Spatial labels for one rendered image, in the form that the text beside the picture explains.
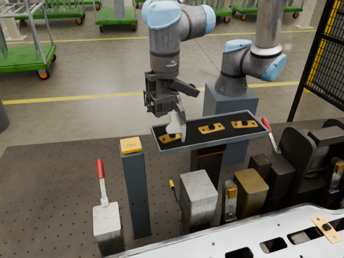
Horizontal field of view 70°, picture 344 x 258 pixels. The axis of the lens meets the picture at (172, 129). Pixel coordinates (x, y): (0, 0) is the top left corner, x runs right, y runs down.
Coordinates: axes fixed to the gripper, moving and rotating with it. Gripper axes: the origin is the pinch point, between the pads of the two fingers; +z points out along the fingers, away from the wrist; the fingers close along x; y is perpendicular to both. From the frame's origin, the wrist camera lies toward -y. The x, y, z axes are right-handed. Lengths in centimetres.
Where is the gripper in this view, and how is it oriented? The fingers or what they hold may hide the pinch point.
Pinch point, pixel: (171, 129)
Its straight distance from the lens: 76.3
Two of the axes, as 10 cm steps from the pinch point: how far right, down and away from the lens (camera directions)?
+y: -8.6, 3.0, -4.2
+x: 5.1, 5.0, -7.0
